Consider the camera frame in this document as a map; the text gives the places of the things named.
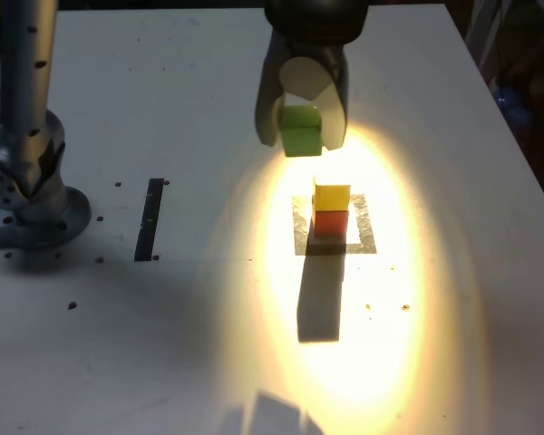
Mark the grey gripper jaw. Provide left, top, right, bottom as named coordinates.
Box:
left=254, top=32, right=296, bottom=148
left=279, top=43, right=350, bottom=153

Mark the green cube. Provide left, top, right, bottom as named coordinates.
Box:
left=277, top=104, right=325, bottom=159

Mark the yellow cube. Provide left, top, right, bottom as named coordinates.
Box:
left=311, top=175, right=352, bottom=214

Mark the red cube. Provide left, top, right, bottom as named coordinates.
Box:
left=309, top=209, right=350, bottom=239

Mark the black tape square outline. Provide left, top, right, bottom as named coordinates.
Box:
left=291, top=193, right=378, bottom=257

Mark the black tape strip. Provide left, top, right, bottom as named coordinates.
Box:
left=133, top=177, right=165, bottom=263

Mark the blue round object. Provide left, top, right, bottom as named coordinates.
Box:
left=491, top=85, right=532, bottom=129

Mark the white metal frame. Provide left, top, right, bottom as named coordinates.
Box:
left=463, top=0, right=502, bottom=85

